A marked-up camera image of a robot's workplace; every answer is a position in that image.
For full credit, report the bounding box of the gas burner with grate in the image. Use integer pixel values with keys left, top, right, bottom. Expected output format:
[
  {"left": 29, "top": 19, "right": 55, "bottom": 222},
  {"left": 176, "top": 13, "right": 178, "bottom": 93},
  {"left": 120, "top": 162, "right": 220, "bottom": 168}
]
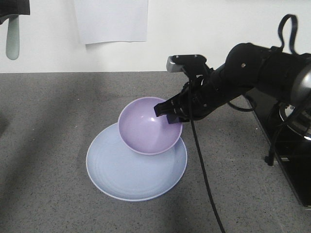
[{"left": 279, "top": 103, "right": 311, "bottom": 141}]

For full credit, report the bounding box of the light blue plate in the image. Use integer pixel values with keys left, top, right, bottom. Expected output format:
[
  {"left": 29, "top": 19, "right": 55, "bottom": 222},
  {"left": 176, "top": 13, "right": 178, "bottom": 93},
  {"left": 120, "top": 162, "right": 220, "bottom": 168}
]
[{"left": 86, "top": 123, "right": 188, "bottom": 201}]

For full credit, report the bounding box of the mint green plastic spoon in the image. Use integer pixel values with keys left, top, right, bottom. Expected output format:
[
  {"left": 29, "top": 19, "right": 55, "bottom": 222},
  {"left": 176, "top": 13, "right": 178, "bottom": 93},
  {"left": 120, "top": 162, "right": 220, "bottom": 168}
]
[{"left": 6, "top": 15, "right": 20, "bottom": 60}]

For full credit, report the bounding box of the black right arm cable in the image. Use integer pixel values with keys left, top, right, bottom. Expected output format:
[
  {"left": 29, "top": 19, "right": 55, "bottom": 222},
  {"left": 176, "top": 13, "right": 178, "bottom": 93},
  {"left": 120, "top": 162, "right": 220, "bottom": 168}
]
[{"left": 187, "top": 72, "right": 226, "bottom": 233}]

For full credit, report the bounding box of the black glass gas cooktop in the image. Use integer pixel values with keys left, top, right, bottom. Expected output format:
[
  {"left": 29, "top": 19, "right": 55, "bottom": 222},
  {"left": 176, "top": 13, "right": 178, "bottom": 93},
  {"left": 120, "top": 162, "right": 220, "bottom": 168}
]
[{"left": 246, "top": 89, "right": 311, "bottom": 209}]

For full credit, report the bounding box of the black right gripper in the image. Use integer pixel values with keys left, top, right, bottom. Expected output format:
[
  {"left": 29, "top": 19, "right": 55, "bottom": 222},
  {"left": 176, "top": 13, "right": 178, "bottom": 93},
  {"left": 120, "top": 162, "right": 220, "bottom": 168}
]
[{"left": 154, "top": 70, "right": 233, "bottom": 124}]

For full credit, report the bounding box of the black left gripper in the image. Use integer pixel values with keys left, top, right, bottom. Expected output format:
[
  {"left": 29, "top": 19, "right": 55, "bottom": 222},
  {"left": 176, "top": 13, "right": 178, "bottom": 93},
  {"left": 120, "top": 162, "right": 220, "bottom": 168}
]
[{"left": 0, "top": 0, "right": 30, "bottom": 24}]

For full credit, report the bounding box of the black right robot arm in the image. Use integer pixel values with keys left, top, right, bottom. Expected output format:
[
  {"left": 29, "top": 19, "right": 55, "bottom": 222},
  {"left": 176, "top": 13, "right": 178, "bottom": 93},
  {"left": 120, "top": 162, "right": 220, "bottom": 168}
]
[{"left": 154, "top": 43, "right": 311, "bottom": 123}]

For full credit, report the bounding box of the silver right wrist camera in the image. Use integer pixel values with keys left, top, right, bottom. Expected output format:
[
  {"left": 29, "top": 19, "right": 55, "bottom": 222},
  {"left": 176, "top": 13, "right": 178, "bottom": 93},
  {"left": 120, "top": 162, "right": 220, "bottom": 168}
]
[{"left": 166, "top": 54, "right": 207, "bottom": 73}]

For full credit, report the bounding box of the purple plastic bowl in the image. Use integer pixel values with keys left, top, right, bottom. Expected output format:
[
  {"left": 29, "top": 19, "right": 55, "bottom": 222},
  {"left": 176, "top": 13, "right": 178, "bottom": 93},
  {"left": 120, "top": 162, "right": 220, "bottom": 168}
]
[{"left": 118, "top": 97, "right": 183, "bottom": 155}]

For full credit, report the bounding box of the white paper sheet on wall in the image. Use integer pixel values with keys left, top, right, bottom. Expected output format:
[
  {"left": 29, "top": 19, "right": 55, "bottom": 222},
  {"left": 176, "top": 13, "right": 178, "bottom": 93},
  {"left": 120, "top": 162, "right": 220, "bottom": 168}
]
[{"left": 74, "top": 0, "right": 148, "bottom": 44}]

